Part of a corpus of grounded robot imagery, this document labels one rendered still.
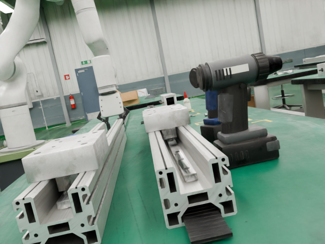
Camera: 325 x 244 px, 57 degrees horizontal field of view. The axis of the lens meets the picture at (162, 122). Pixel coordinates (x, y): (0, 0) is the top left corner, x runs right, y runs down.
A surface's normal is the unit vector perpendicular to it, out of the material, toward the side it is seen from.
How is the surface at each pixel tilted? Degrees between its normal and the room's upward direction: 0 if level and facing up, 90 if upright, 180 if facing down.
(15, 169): 90
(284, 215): 0
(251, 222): 0
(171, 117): 90
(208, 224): 0
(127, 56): 90
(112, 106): 92
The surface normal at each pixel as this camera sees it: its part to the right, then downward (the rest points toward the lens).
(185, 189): -0.19, -0.97
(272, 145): 0.09, 0.12
